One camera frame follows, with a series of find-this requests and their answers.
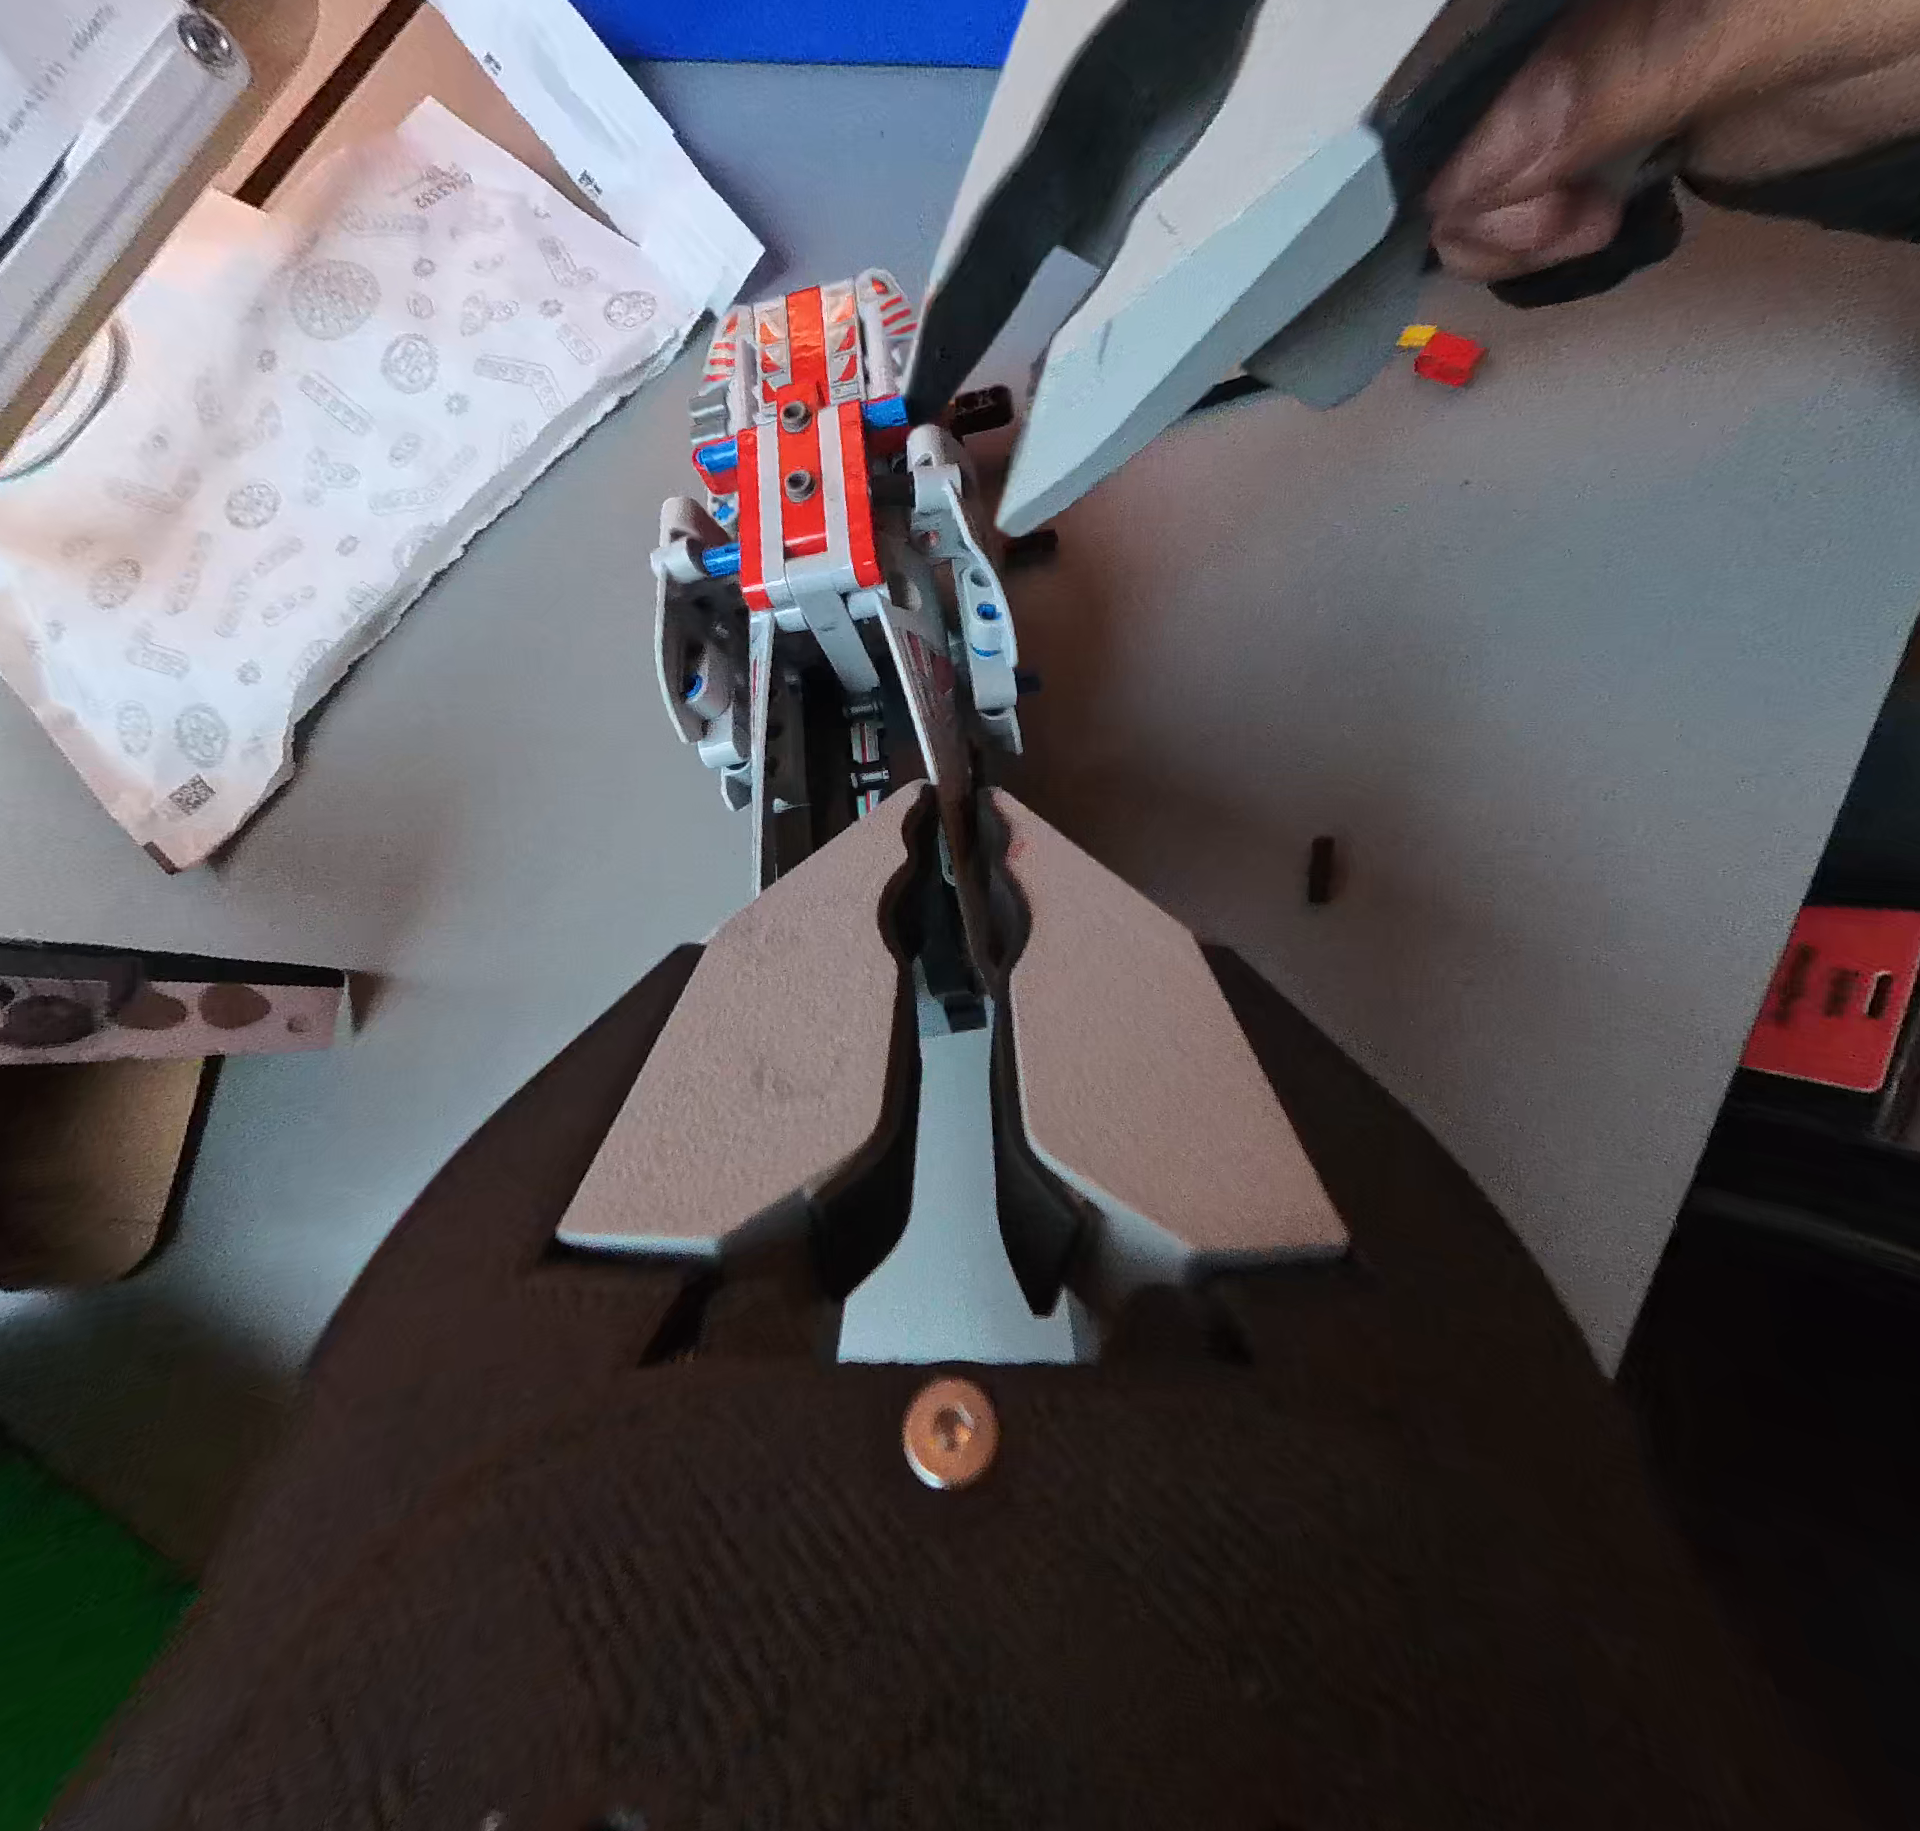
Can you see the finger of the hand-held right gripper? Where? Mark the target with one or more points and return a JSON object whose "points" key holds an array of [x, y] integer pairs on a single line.
{"points": [[1200, 301], [1035, 61]]}

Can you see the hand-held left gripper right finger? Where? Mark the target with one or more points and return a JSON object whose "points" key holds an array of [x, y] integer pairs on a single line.
{"points": [[1170, 1080]]}

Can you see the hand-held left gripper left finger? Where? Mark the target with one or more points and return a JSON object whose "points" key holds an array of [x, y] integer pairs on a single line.
{"points": [[720, 1080]]}

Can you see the red grey lego vehicle model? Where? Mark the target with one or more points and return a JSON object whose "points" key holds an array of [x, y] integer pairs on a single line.
{"points": [[803, 480]]}

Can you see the person's right forearm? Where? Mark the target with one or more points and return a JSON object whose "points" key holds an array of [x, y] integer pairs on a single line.
{"points": [[1831, 189]]}

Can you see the red lego piece yellow axle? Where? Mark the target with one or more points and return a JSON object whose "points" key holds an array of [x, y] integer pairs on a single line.
{"points": [[1452, 359]]}

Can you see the black lego pin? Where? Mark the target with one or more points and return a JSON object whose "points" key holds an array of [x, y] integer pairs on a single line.
{"points": [[1324, 868], [1034, 549]]}

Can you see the person's right hand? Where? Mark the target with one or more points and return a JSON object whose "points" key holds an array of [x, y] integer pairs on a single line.
{"points": [[1651, 61]]}

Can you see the white torn paper bag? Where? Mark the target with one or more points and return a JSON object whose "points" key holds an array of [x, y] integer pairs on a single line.
{"points": [[601, 136]]}

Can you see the brown box stand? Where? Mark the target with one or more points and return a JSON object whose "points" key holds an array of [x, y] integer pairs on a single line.
{"points": [[90, 1171]]}

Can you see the printed paper bag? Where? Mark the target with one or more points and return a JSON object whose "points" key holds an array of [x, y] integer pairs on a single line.
{"points": [[300, 480]]}

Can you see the green plastic bin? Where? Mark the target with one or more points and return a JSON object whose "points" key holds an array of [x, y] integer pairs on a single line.
{"points": [[76, 1637]]}

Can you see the printed instruction sheet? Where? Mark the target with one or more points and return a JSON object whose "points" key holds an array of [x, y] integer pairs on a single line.
{"points": [[76, 0]]}

